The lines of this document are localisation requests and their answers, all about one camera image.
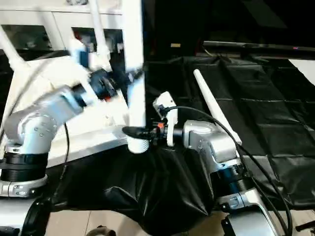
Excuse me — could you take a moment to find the flat white sheet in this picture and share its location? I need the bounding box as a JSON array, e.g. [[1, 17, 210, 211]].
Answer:
[[287, 59, 315, 86]]

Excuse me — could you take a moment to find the white plastic table top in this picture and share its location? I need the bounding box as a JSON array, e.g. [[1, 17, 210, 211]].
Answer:
[[3, 52, 134, 170]]

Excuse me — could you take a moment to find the long black bar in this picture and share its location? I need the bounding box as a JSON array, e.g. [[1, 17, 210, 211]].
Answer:
[[202, 40, 315, 53]]

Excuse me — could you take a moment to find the dark robot foot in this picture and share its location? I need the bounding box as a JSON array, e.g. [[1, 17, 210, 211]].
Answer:
[[88, 224, 117, 236]]

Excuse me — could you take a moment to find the white glass-door cabinet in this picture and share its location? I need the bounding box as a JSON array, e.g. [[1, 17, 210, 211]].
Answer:
[[0, 4, 124, 54]]

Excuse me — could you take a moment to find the white plastic table leg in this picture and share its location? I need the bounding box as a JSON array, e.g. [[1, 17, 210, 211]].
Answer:
[[88, 0, 112, 69], [121, 0, 151, 154], [0, 24, 32, 72], [192, 69, 243, 146]]

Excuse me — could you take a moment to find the black work mat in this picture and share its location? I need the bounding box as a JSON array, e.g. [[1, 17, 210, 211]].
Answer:
[[0, 50, 315, 236]]

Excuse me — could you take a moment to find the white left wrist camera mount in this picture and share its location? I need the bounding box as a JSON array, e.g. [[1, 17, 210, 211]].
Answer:
[[68, 37, 99, 107]]

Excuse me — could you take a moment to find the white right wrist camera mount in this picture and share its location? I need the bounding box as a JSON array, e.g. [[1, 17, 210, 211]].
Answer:
[[153, 91, 179, 148]]

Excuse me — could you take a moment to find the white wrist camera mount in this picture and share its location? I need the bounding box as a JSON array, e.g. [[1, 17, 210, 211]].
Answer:
[[153, 91, 179, 148], [68, 37, 99, 107]]

